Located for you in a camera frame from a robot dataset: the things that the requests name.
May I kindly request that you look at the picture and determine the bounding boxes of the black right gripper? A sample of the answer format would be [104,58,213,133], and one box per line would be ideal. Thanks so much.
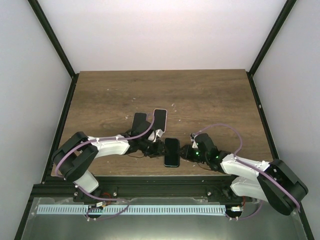
[176,144,209,164]

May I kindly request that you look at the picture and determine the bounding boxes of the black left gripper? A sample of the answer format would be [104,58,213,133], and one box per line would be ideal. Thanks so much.
[139,139,170,158]

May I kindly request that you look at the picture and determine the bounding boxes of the black phone case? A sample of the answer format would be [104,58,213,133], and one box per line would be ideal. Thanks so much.
[163,137,181,168]

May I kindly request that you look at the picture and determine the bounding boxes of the blue smartphone black screen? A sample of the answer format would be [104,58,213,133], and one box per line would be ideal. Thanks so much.
[152,109,167,131]

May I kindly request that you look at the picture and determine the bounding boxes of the pale pink phone case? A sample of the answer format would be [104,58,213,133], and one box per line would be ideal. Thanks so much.
[152,108,168,135]

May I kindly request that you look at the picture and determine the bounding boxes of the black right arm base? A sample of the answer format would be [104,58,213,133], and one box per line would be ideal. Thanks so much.
[206,184,253,204]

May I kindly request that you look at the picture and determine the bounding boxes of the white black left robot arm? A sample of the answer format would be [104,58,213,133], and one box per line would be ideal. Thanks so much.
[51,121,169,202]

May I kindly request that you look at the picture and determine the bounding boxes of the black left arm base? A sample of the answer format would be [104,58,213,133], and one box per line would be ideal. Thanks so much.
[76,186,119,202]

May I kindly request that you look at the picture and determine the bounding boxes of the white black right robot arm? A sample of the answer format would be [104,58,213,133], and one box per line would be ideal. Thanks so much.
[179,133,309,216]

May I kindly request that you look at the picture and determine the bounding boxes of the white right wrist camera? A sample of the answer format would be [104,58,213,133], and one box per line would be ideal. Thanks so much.
[190,133,198,149]

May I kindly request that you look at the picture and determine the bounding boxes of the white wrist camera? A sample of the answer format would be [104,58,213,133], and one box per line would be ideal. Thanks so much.
[190,133,198,149]
[148,129,164,143]

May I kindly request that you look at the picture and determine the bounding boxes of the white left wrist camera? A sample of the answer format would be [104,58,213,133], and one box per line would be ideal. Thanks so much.
[148,129,164,143]

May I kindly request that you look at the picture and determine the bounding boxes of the black aluminium frame rail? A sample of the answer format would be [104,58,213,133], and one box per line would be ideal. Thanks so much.
[30,175,249,203]

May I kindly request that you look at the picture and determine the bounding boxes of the light blue slotted cable duct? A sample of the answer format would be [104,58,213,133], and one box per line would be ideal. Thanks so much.
[35,204,226,216]

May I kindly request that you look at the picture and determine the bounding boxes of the right black frame post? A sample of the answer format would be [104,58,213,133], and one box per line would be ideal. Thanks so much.
[246,0,298,76]

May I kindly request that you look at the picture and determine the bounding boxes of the black frame post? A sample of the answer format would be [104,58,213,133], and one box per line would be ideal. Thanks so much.
[246,0,298,76]
[26,0,76,78]

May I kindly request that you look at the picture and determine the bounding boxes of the left black frame post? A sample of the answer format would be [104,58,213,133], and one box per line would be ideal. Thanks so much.
[26,0,76,78]

